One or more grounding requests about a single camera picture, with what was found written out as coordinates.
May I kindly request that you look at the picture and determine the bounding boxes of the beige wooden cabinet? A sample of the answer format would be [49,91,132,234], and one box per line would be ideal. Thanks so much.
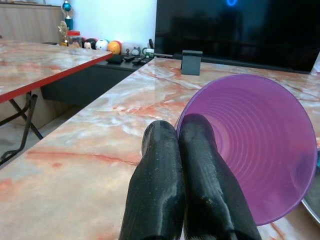
[0,2,66,45]

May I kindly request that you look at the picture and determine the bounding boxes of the purple plastic bowl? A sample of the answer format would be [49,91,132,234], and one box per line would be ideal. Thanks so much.
[174,73,318,227]

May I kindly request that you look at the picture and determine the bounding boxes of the red-lidded glass jar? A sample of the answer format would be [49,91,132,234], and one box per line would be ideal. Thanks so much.
[66,30,81,48]

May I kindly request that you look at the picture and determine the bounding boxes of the blue and gold trophy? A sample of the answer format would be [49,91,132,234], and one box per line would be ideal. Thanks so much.
[61,0,74,31]

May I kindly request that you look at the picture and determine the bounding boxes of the black folding table legs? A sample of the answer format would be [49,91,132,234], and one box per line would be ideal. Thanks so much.
[0,91,44,166]

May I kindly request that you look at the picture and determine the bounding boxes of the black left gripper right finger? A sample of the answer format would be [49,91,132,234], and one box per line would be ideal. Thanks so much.
[177,113,262,240]

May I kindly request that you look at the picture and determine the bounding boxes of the low black tv cabinet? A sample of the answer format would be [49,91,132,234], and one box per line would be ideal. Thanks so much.
[41,55,153,107]

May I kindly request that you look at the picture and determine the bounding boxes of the marble-top folding table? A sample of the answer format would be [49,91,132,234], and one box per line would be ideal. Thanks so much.
[0,39,114,104]

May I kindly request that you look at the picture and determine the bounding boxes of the white round ball figure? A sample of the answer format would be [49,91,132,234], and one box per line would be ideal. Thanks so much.
[95,39,110,51]

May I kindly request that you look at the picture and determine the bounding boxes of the large black television screen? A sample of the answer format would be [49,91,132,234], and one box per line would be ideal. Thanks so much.
[153,0,320,75]

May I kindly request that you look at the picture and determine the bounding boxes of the grey television stand foot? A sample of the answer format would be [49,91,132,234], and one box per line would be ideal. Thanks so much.
[180,49,203,76]

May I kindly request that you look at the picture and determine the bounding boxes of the steel bowl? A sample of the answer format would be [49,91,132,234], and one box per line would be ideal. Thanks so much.
[300,147,320,226]

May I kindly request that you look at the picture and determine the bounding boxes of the small gold trophy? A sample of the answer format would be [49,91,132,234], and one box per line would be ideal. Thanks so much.
[57,20,69,47]

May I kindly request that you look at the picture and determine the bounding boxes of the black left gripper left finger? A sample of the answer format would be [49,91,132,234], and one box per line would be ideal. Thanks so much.
[118,120,186,240]

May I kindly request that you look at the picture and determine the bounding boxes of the mickey mouse ball figure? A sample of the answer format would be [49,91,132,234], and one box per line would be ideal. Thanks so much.
[82,37,99,50]

